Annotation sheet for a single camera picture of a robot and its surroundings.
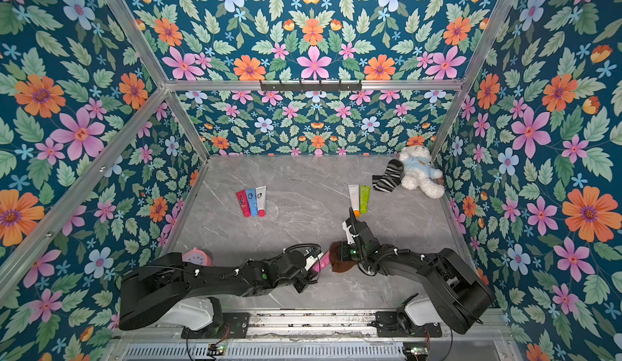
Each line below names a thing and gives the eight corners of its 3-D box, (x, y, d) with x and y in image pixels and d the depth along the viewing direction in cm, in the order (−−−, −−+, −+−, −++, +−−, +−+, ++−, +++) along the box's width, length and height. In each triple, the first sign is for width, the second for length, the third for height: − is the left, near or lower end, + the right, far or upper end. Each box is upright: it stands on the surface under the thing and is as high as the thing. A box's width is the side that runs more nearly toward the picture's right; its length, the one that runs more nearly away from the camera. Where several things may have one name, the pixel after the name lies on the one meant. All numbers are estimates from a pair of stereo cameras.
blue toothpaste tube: (250, 217, 101) (248, 213, 99) (248, 193, 109) (246, 189, 107) (259, 215, 102) (257, 211, 99) (256, 191, 110) (254, 188, 107)
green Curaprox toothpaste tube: (359, 213, 102) (360, 209, 100) (359, 188, 110) (360, 185, 108) (370, 213, 102) (371, 210, 100) (369, 189, 110) (370, 185, 108)
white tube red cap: (256, 218, 101) (254, 215, 99) (256, 190, 110) (255, 187, 108) (266, 216, 101) (264, 213, 99) (266, 189, 110) (264, 185, 108)
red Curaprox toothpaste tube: (244, 218, 101) (243, 215, 99) (237, 195, 108) (235, 192, 106) (253, 215, 102) (252, 212, 100) (245, 192, 109) (244, 189, 107)
